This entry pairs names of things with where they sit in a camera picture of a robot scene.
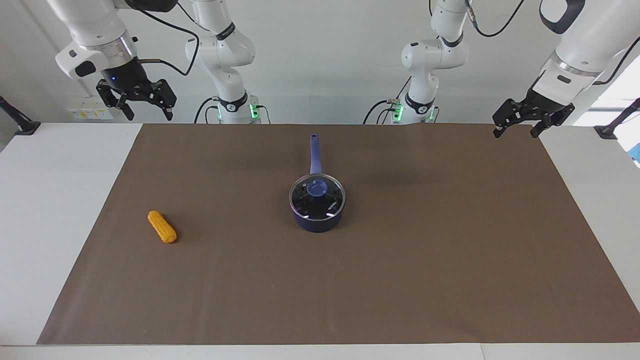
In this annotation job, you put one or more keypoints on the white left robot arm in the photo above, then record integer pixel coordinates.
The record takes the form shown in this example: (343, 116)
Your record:
(430, 55)

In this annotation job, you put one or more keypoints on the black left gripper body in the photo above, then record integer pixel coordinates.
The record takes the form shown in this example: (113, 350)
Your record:
(547, 107)

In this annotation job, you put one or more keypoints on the white wall socket strip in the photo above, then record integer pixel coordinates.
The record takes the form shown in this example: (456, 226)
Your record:
(82, 112)

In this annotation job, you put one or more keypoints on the glass lid with blue knob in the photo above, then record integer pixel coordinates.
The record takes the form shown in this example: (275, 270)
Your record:
(317, 188)

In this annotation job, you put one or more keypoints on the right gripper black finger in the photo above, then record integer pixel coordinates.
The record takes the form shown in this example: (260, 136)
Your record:
(114, 96)
(162, 95)

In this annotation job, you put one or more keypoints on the black clamp stand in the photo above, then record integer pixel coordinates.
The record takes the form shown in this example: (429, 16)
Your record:
(22, 125)
(607, 131)

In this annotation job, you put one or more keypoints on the yellow corn cob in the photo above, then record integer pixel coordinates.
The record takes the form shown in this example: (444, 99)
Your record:
(162, 227)

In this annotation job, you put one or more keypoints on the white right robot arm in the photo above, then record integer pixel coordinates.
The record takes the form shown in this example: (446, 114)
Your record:
(220, 50)

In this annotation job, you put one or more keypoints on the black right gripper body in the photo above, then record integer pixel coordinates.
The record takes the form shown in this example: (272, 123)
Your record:
(125, 77)

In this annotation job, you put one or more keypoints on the brown table mat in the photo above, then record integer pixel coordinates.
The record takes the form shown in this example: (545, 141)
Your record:
(400, 275)

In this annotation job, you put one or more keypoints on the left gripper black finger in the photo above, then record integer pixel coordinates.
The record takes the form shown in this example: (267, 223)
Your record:
(547, 122)
(510, 111)

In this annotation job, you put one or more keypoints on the light blue object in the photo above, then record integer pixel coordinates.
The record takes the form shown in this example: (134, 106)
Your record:
(636, 154)

